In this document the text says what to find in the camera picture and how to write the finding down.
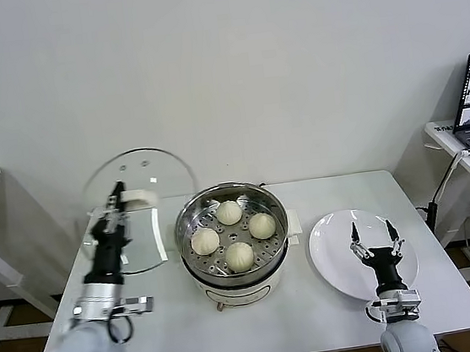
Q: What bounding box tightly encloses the black left camera cable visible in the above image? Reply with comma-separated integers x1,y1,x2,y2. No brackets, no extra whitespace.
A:
105,312,137,348

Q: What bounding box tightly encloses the round glass lid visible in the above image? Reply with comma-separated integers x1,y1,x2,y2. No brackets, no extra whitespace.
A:
72,142,207,281

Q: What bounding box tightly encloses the cream electric cooker pot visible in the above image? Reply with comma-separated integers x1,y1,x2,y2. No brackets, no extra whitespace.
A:
170,234,309,318

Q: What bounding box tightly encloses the black power adapter cable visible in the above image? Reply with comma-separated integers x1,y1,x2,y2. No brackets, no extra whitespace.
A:
411,154,467,235

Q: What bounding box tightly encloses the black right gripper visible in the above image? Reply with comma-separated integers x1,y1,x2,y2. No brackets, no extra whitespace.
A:
347,215,413,298

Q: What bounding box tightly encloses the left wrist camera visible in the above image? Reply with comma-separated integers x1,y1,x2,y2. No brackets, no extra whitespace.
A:
112,294,155,318

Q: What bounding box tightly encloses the steel steamer basket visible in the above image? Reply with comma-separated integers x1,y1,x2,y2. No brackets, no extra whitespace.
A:
158,173,310,293

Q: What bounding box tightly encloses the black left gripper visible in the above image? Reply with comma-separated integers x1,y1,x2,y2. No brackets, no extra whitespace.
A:
73,179,140,290

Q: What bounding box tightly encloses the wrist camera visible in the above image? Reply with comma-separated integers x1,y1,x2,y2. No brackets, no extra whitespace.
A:
369,289,424,325
112,294,155,318

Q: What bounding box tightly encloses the white steamed baozi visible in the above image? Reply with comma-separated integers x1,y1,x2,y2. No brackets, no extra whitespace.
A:
224,241,257,274
246,211,278,241
214,199,245,226
189,225,223,258

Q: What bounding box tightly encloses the white USB cable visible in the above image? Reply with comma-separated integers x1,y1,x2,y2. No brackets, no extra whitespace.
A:
448,149,470,177

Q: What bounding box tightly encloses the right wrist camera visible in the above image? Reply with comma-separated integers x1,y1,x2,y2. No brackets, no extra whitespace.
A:
369,289,424,325

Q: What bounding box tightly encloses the white round plate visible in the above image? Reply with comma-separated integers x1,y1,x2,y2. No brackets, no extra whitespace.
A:
305,202,424,310

